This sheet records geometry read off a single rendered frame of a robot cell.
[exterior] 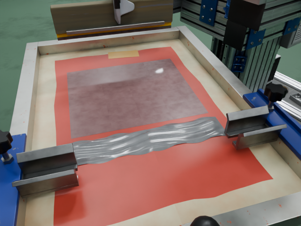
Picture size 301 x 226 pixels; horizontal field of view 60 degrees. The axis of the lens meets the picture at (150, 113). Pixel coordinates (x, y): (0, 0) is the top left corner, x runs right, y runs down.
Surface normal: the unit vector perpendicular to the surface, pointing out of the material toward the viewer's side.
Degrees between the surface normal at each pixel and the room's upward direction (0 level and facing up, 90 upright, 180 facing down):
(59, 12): 89
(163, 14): 89
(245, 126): 90
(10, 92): 0
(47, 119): 0
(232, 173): 0
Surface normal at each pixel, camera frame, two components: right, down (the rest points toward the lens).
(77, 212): 0.00, -0.77
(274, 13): 0.57, 0.52
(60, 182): 0.27, 0.62
